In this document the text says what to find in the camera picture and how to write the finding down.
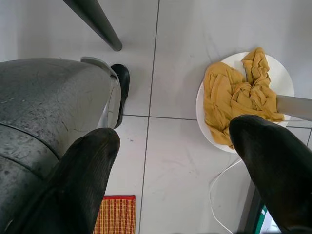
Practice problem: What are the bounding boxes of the thin white cable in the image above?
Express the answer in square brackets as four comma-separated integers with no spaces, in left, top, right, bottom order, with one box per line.
[209,157,242,234]

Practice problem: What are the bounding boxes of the white round plate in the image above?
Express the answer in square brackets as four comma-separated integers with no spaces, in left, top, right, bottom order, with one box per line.
[195,51,295,154]

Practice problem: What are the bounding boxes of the yellow crumpled cloth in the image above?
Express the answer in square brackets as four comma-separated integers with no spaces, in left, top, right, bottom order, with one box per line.
[203,47,285,150]

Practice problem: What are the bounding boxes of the black metal table leg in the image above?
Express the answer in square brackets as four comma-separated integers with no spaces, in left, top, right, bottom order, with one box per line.
[62,0,122,52]

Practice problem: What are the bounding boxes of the silver robot right leg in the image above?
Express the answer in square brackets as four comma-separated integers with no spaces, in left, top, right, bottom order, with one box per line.
[0,56,122,234]

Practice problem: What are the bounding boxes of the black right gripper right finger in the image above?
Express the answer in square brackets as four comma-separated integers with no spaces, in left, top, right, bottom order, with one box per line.
[229,115,312,234]

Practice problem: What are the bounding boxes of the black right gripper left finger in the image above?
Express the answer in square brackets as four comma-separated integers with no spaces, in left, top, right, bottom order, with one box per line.
[7,128,121,234]

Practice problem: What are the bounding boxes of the red printed box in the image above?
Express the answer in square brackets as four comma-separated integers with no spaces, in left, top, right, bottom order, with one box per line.
[94,195,137,234]

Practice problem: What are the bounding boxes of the black robot right foot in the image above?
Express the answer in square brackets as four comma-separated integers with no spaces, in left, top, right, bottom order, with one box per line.
[111,63,130,129]

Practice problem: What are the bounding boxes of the grey bar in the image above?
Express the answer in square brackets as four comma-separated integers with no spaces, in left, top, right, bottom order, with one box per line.
[276,95,312,122]

